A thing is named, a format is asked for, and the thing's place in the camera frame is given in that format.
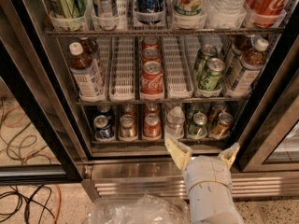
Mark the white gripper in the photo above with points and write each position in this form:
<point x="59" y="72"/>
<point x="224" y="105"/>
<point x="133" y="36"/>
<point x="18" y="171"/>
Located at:
<point x="206" y="169"/>

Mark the green can shelf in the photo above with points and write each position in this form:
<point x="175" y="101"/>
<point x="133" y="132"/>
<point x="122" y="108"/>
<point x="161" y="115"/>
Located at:
<point x="197" y="128"/>
<point x="211" y="74"/>
<point x="205" y="53"/>

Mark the green can bottom shelf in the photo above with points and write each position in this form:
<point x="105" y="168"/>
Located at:
<point x="197" y="128"/>

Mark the orange can bottom shelf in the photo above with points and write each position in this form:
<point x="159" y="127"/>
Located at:
<point x="223" y="124"/>

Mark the water bottle bottom shelf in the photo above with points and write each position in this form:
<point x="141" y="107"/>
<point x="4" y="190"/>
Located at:
<point x="174" y="124"/>

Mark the steel fridge base grille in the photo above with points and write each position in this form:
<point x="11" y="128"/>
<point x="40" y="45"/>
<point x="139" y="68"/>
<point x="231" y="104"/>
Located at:
<point x="160" y="177"/>

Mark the red can bottom shelf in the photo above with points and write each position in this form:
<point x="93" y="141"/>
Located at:
<point x="152" y="126"/>

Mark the right glass fridge door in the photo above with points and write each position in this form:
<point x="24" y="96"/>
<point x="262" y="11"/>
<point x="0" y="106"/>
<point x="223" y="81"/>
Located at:
<point x="272" y="110"/>

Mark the glass fridge door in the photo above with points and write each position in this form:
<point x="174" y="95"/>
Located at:
<point x="272" y="110"/>
<point x="47" y="147"/>

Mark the gold can bottom shelf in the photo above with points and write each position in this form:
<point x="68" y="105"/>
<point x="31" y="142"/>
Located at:
<point x="127" y="128"/>

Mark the front red cola can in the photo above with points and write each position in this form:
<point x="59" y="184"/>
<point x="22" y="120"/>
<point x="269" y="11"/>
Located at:
<point x="152" y="78"/>

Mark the red cola can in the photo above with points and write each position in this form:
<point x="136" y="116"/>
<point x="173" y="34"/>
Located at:
<point x="151" y="55"/>
<point x="152" y="78"/>
<point x="150" y="42"/>

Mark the blue can bottom shelf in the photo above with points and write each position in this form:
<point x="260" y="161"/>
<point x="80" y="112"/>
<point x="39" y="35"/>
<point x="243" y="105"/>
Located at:
<point x="103" y="128"/>

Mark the red cola bottle top shelf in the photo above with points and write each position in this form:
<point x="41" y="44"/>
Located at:
<point x="265" y="13"/>

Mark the left glass fridge door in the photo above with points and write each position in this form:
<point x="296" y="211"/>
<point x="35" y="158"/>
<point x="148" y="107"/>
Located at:
<point x="47" y="147"/>

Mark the silver can top shelf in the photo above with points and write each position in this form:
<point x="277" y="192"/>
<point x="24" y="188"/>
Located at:
<point x="105" y="8"/>

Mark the empty white glide tray right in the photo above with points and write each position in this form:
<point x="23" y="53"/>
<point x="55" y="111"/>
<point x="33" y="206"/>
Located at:
<point x="176" y="70"/>

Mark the clear plastic bin with bag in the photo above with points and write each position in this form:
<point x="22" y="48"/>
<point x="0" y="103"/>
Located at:
<point x="146" y="209"/>

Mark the right front tea bottle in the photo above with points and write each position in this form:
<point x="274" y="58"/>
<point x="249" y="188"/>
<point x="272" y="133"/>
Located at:
<point x="248" y="67"/>

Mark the tea bottle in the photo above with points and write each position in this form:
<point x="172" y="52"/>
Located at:
<point x="86" y="73"/>
<point x="240" y="44"/>
<point x="248" y="67"/>
<point x="91" y="47"/>

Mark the right rear tea bottle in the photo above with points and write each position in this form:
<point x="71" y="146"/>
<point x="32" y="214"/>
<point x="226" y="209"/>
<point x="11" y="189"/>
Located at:
<point x="240" y="44"/>

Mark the left front tea bottle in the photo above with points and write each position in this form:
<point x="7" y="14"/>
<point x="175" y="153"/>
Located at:
<point x="86" y="73"/>

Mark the left rear tea bottle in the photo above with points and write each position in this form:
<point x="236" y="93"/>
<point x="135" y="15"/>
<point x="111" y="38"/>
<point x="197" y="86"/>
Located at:
<point x="91" y="47"/>

